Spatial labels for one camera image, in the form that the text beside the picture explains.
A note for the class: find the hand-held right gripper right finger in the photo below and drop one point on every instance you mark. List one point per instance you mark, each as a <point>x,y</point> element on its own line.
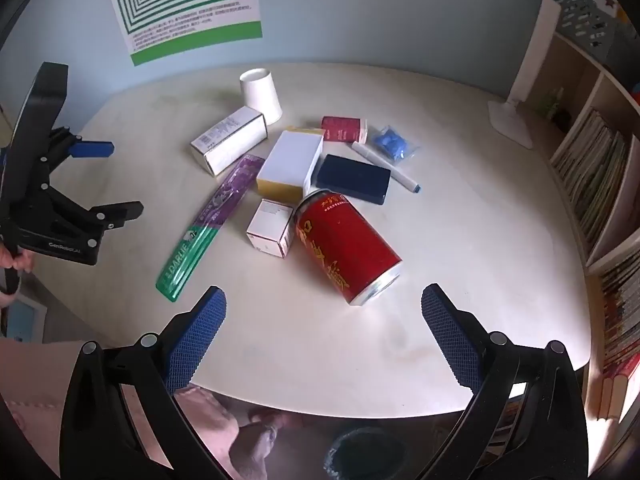
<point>450,335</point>

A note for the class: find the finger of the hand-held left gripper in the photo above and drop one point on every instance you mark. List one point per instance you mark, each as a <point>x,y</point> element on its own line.
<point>117,211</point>
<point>92,149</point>

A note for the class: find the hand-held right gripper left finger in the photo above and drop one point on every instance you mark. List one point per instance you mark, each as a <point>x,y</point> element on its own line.
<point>197,340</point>

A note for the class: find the purple green toothbrush package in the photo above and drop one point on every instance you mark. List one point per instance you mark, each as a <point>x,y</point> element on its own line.
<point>225,195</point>

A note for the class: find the long white carton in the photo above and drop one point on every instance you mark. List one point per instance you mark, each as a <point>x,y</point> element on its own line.
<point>230,145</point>

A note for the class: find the small white box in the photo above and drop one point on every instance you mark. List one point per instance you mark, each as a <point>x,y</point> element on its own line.
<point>267,225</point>

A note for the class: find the red drink can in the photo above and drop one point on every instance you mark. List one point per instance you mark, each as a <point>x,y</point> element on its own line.
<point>345,245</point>

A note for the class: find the trash bin with teal bag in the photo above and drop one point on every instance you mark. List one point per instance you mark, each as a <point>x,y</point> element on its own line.
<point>360,455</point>

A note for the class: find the white cup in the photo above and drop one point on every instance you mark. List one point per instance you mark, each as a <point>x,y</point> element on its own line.
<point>260,92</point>

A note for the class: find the white and yellow box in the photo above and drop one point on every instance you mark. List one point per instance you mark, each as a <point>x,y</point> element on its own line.
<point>290,160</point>

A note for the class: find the white marker pen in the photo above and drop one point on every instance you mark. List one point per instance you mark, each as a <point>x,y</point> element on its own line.
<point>385,165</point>

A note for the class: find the dark blue case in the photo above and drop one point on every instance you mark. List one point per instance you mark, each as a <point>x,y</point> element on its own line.
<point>352,177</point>

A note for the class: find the clear bag with blue contents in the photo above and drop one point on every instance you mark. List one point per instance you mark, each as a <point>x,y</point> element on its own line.
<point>392,142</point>

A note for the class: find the small red packet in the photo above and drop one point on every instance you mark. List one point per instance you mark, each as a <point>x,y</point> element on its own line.
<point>342,129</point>

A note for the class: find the person's left hand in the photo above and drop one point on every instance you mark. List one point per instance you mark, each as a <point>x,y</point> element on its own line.
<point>20,261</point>

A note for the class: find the person's right leg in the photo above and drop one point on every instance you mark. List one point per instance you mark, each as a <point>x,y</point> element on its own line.
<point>205,420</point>

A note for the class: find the light blue box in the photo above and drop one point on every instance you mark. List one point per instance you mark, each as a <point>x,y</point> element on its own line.
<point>20,317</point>

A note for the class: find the row of colourful books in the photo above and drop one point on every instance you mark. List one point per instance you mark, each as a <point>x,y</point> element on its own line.
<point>620,320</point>

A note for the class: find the wooden bookshelf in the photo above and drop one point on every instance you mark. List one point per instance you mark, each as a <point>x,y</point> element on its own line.
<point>612,215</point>

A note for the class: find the row of leaning books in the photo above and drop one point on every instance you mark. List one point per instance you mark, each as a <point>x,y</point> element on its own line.
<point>590,175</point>

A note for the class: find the white desk lamp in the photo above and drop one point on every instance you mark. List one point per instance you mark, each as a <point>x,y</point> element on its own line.
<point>510,120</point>

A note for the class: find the grey blue plastic basket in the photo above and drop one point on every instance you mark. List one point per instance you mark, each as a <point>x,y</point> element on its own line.
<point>585,15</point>

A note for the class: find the green striped wall poster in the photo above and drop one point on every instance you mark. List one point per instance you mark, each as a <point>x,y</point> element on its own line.
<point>185,10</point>

